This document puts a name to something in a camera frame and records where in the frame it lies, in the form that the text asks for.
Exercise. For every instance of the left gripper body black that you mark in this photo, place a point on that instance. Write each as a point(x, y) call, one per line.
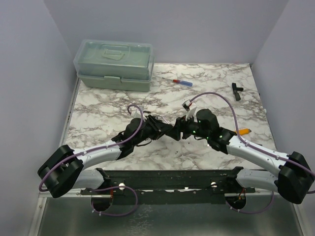
point(152, 131)

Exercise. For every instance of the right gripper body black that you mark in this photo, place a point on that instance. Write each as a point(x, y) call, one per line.
point(190, 127)

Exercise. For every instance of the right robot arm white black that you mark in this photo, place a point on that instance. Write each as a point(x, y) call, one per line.
point(287, 174)

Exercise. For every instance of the brass padlock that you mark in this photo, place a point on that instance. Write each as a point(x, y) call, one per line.
point(162, 120)

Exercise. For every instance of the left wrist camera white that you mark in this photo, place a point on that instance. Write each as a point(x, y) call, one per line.
point(139, 111)

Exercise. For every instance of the green plastic toolbox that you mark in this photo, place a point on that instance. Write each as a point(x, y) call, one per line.
point(115, 65)

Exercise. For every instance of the red blue screwdriver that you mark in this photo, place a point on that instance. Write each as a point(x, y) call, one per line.
point(180, 82)

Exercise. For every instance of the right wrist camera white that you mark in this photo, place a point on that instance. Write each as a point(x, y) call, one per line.
point(190, 108)

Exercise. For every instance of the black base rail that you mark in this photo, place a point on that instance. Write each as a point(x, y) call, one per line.
point(166, 187)

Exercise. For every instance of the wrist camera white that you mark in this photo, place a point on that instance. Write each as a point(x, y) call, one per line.
point(139, 111)
point(190, 108)

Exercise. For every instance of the black T-shaped tool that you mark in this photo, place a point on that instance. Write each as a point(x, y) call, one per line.
point(236, 91)

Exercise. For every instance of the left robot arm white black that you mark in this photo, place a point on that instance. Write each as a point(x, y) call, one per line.
point(68, 168)

